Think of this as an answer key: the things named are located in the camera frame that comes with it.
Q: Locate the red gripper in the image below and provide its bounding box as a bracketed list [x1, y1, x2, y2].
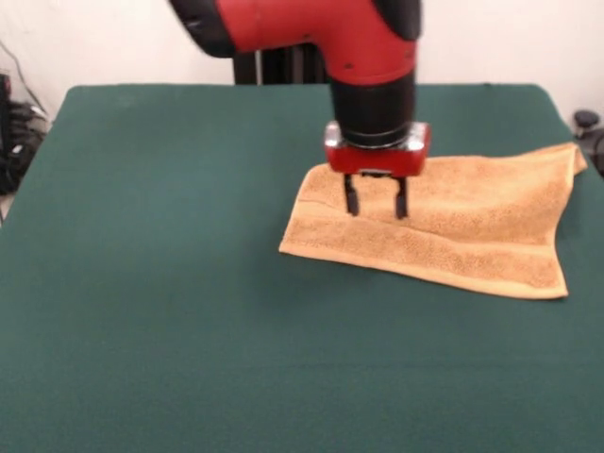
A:
[323, 120, 433, 221]

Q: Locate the dark green table cloth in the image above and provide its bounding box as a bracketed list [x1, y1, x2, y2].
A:
[0, 82, 604, 453]

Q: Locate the black coiled cable bundle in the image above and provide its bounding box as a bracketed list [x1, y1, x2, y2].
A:
[0, 101, 51, 195]

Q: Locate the tan terry towel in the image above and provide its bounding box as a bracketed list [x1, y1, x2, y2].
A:
[277, 143, 589, 301]

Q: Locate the black box device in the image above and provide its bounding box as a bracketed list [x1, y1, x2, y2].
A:
[0, 73, 11, 143]

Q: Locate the thin grey cable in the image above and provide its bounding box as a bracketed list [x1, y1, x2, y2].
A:
[0, 40, 48, 114]

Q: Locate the black upright stand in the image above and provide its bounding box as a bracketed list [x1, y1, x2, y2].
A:
[233, 42, 332, 86]

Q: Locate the black round floor object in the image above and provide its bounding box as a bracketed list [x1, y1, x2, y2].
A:
[573, 109, 604, 178]

